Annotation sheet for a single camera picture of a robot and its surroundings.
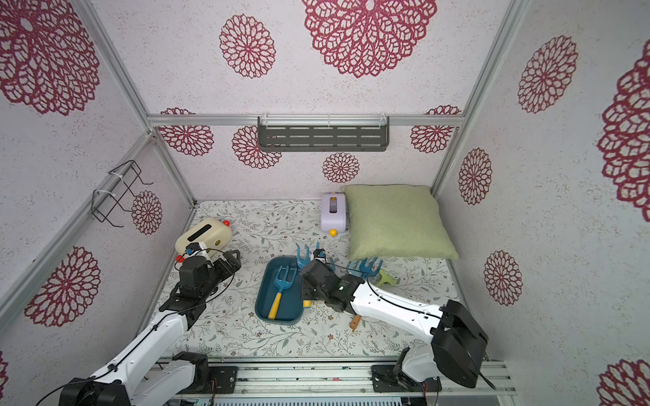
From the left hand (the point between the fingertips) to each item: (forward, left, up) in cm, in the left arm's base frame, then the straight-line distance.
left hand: (232, 258), depth 85 cm
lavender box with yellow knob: (+25, -35, -6) cm, 43 cm away
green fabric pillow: (+16, -58, -1) cm, 60 cm away
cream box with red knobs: (+14, +12, -5) cm, 19 cm away
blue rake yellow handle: (-3, -24, +1) cm, 24 cm away
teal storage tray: (-13, -20, -12) cm, 27 cm away
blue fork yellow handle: (-4, -15, -13) cm, 20 cm away
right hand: (-9, -24, -1) cm, 25 cm away
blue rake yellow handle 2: (+3, -48, -15) cm, 50 cm away
